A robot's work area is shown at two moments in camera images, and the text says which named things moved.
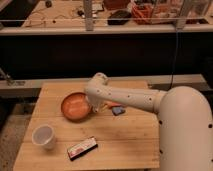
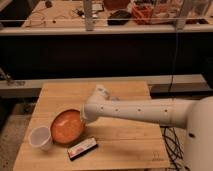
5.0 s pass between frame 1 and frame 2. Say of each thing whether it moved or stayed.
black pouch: stayed
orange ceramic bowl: moved
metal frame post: stayed
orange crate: stayed
